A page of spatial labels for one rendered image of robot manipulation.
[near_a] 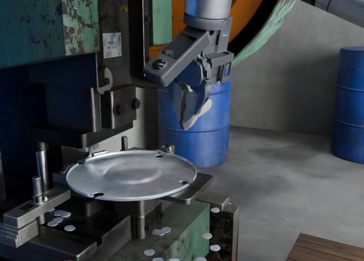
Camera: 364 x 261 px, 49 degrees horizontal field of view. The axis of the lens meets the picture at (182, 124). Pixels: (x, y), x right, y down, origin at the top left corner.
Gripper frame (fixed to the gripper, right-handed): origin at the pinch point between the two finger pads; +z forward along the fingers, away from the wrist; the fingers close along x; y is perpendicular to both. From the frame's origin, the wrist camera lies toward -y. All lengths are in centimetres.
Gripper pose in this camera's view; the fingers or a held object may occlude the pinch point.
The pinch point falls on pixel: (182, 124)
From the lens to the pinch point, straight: 74.6
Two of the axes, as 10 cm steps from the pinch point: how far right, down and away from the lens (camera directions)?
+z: -1.2, 8.6, 5.0
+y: 7.0, -2.8, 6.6
